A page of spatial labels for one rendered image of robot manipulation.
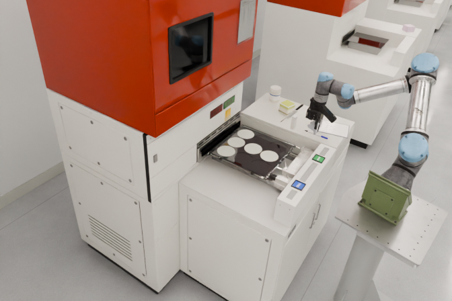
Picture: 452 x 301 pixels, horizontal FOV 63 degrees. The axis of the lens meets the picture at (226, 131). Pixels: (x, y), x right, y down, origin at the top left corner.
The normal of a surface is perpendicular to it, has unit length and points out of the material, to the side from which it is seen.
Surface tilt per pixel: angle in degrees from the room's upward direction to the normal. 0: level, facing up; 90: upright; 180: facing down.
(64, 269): 0
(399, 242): 0
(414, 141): 49
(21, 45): 90
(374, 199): 90
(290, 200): 0
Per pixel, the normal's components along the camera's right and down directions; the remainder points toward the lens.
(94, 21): -0.54, 0.43
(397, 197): -0.71, 0.36
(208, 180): 0.06, -0.83
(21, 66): 0.83, 0.34
